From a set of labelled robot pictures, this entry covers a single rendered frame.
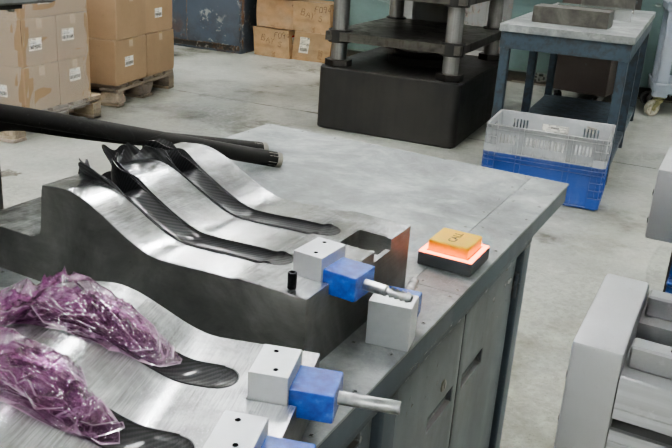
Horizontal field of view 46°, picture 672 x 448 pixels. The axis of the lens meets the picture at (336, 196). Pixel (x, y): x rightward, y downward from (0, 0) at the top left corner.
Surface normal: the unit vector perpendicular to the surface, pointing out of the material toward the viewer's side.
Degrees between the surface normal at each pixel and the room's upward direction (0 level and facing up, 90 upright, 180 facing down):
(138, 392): 23
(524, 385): 0
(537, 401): 0
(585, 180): 90
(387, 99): 90
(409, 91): 90
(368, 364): 0
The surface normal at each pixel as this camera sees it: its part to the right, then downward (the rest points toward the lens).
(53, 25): 0.92, 0.30
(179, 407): 0.06, -0.94
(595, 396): -0.47, 0.26
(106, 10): -0.26, 0.30
